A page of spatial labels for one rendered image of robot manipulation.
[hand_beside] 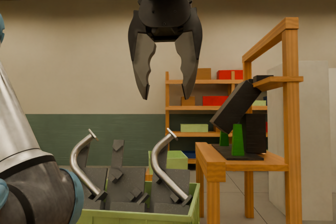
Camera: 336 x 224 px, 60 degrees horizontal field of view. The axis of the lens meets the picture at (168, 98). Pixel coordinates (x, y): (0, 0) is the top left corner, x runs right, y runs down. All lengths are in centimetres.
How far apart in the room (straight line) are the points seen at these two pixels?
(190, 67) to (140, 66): 7
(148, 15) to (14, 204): 32
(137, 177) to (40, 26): 715
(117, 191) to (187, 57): 90
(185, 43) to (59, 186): 32
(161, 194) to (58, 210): 71
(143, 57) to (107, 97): 688
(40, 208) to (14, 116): 18
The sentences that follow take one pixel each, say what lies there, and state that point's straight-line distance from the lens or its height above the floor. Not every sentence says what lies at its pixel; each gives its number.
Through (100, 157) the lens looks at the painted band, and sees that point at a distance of 738.
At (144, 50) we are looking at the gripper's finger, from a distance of 41.
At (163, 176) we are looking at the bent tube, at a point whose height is 102.
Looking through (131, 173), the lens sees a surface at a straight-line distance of 123.
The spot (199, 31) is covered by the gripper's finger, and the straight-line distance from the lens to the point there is 41.
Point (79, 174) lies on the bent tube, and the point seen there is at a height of 102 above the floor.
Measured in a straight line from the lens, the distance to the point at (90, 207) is 121.
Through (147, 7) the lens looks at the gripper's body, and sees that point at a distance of 42.
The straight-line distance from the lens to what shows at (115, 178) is 118.
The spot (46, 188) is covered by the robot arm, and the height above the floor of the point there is 114.
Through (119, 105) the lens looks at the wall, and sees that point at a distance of 721.
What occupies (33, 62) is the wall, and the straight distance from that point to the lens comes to 803.
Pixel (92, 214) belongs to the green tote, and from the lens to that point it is 100.
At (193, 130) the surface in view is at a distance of 653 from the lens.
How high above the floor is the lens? 126
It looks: 3 degrees up
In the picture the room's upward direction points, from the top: straight up
